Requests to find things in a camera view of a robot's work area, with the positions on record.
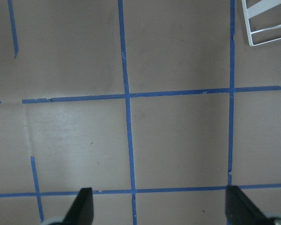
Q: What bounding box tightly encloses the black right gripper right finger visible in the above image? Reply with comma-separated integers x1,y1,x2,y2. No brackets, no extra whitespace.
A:
225,186,275,225

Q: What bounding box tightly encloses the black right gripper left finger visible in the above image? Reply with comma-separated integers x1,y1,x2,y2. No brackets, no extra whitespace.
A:
61,187,94,225

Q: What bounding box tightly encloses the white wire cup rack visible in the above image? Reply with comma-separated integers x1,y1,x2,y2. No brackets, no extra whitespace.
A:
242,0,281,47

